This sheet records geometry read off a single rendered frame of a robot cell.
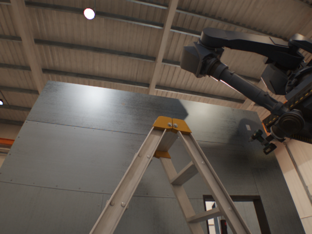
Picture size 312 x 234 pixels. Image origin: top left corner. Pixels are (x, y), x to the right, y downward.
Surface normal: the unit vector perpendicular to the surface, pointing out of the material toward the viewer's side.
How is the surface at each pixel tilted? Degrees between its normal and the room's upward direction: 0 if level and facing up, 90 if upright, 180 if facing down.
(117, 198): 88
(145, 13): 176
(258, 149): 90
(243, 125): 90
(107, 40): 176
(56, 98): 90
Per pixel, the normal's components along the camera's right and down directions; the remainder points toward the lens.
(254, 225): -0.15, -0.62
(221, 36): 0.07, -0.62
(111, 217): 0.30, -0.63
